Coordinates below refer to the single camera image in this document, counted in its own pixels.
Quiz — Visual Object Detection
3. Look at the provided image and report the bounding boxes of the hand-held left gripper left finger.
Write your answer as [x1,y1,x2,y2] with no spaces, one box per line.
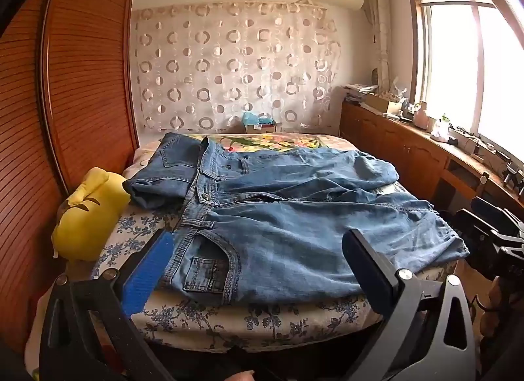
[39,229,177,381]

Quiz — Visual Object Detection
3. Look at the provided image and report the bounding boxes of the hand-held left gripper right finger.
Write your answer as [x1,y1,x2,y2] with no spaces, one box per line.
[340,229,477,381]

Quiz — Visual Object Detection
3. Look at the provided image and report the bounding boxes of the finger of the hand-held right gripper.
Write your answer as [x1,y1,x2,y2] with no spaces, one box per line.
[455,208,505,247]
[471,197,524,224]

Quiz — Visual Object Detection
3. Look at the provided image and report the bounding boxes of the blue denim pants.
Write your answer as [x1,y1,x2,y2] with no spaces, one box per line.
[123,132,471,307]

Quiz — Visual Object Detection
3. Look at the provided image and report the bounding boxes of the yellow plush pillow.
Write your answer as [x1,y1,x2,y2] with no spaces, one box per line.
[51,167,131,262]

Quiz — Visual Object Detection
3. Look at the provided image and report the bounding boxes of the white plastic bag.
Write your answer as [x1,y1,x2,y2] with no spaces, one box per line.
[430,117,451,143]

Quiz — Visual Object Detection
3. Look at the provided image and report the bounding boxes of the long wooden cabinet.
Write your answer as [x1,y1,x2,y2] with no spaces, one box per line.
[340,99,524,218]

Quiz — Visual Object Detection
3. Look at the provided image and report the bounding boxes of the pink plastic jug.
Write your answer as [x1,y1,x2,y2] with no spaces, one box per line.
[413,102,430,130]

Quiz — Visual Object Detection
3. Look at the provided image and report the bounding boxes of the wooden framed window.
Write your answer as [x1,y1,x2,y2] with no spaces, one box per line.
[407,0,524,153]

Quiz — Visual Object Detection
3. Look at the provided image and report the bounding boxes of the open cardboard box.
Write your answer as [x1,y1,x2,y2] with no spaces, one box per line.
[364,92,404,116]

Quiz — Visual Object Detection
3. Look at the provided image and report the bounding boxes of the pink floral blanket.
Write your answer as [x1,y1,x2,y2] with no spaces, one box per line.
[186,132,341,154]

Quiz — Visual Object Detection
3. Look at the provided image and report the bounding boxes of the stack of papers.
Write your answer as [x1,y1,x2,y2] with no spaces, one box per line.
[344,83,379,103]

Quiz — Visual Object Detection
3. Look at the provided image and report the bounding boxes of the small cardboard box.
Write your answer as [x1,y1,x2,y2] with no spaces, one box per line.
[241,121,284,135]

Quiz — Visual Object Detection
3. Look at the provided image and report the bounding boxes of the light blue cloth bundle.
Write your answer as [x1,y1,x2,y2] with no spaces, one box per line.
[242,111,271,125]

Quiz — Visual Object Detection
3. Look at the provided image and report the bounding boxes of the wooden slatted wardrobe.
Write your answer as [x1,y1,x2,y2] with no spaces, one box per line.
[0,0,140,365]

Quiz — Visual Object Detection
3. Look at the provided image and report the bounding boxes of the white wrapped pipe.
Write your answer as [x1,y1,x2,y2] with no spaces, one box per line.
[365,0,392,91]

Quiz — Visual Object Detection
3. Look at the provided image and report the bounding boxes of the circle patterned wall curtain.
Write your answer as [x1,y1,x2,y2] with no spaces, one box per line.
[132,0,343,135]

